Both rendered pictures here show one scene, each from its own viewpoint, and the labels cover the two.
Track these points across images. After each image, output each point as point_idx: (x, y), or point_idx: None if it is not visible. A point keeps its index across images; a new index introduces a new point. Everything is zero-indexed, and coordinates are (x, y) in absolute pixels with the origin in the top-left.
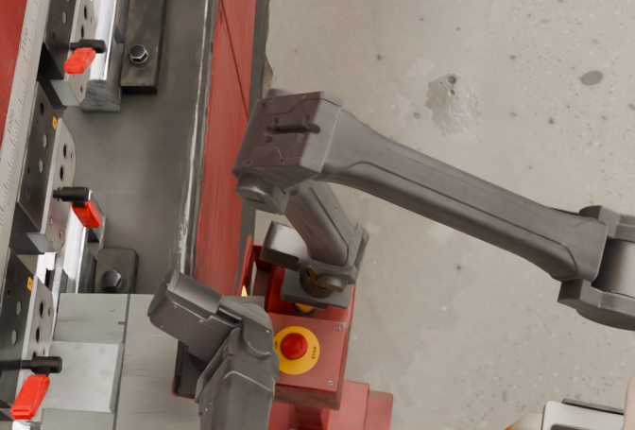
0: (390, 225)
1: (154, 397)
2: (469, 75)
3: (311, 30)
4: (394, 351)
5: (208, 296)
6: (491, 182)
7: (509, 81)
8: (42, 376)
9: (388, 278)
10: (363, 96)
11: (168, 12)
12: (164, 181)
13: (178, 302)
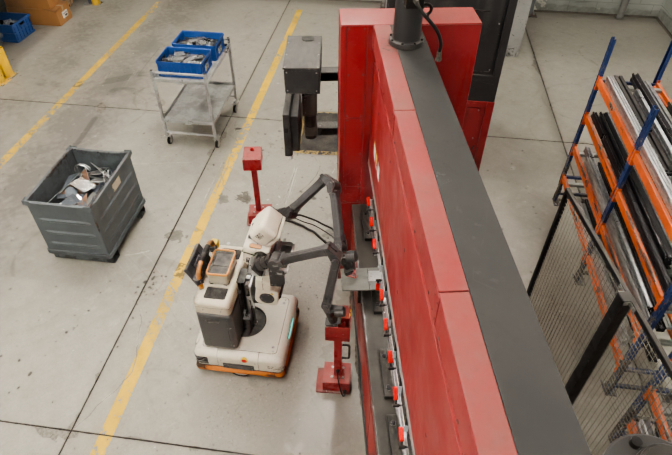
0: (317, 447)
1: (360, 273)
2: None
3: None
4: (315, 404)
5: (347, 256)
6: (299, 254)
7: None
8: (373, 247)
9: (317, 428)
10: None
11: (380, 374)
12: (371, 330)
13: (351, 251)
